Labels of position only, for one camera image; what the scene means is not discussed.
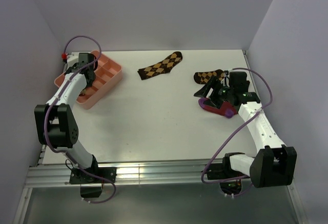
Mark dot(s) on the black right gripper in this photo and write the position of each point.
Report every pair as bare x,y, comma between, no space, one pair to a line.
203,92

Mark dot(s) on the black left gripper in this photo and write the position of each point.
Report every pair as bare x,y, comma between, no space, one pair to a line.
89,85

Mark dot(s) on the tan maroon purple-striped sock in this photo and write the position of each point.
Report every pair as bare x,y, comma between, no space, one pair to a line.
84,92

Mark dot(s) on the maroon purple orange-toe sock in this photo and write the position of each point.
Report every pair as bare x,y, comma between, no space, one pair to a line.
217,110

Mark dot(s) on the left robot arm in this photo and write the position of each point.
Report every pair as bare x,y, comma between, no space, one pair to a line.
56,125

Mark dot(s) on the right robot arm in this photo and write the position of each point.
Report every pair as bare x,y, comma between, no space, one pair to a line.
274,163

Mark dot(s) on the pink divided organizer tray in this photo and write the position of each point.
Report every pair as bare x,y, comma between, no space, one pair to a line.
107,75

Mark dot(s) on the brown argyle sock right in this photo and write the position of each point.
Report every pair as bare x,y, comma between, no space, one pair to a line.
203,77

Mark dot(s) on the brown argyle sock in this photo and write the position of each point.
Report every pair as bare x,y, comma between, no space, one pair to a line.
203,77
163,67

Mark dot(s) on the brown argyle sock left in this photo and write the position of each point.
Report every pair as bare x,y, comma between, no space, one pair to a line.
163,67

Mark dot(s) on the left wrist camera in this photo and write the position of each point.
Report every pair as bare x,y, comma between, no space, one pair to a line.
77,58

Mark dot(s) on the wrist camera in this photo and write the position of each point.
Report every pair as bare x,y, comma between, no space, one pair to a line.
77,58
236,81

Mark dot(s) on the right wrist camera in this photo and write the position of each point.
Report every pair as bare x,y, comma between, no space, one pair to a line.
236,81

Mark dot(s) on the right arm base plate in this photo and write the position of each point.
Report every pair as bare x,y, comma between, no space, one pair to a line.
219,171

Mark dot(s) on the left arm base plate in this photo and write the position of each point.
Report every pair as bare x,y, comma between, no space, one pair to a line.
78,177

